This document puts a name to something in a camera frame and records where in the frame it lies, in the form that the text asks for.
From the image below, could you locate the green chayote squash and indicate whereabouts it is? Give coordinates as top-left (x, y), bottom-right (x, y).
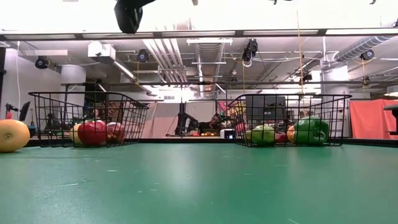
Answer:
top-left (245, 124), bottom-right (276, 146)

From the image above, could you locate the bright red round fruit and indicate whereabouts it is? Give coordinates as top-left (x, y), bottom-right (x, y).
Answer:
top-left (77, 120), bottom-right (108, 146)

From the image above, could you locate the green bell pepper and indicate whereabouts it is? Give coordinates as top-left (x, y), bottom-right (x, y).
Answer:
top-left (292, 116), bottom-right (330, 146)

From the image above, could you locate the yellow lemon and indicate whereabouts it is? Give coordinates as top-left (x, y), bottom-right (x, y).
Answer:
top-left (68, 123), bottom-right (84, 145)

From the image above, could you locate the red and yellow round fruit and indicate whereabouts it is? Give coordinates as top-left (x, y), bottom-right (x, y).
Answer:
top-left (0, 119), bottom-right (31, 154)

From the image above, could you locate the white curtain panel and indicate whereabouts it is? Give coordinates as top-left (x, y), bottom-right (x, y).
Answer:
top-left (185, 101), bottom-right (217, 127)

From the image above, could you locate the person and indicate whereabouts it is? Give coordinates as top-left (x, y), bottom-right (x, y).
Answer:
top-left (208, 113), bottom-right (222, 129)

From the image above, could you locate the white ceiling light fixture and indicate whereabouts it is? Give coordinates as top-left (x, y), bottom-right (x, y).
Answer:
top-left (186, 37), bottom-right (233, 47)

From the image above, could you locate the overhead light bar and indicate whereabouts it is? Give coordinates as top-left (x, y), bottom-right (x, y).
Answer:
top-left (0, 27), bottom-right (398, 42)

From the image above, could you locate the black round ceiling spotlight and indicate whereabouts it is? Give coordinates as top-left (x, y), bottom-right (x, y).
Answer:
top-left (34, 55), bottom-right (50, 70)
top-left (360, 49), bottom-right (376, 62)
top-left (136, 49), bottom-right (150, 63)

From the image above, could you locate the black hanging ceiling device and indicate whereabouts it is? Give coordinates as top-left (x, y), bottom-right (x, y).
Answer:
top-left (241, 39), bottom-right (259, 65)

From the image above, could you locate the green table mat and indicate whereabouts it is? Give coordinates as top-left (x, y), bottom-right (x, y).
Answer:
top-left (0, 142), bottom-right (398, 224)

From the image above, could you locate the white ceiling air unit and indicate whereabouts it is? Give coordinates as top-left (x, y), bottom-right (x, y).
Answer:
top-left (87, 42), bottom-right (116, 65)

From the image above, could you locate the orange-red cloth partition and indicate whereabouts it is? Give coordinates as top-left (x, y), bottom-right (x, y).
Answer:
top-left (348, 98), bottom-right (398, 140)

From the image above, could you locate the black monitor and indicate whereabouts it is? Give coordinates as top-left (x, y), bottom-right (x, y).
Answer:
top-left (19, 101), bottom-right (32, 122)

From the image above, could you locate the black table frame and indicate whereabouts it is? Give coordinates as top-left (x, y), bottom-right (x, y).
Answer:
top-left (26, 138), bottom-right (398, 147)

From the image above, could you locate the black wire basket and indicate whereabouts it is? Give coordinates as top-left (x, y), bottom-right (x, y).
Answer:
top-left (228, 93), bottom-right (353, 148)
top-left (28, 91), bottom-right (150, 149)

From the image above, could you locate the yellow hanging rope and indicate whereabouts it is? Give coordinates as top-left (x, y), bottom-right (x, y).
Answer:
top-left (297, 11), bottom-right (305, 94)

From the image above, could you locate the silver ribbed air duct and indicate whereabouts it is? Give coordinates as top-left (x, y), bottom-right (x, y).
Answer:
top-left (334, 35), bottom-right (388, 62)

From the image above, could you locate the black bracket stand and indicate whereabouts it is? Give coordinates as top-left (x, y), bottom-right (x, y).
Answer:
top-left (384, 105), bottom-right (398, 135)

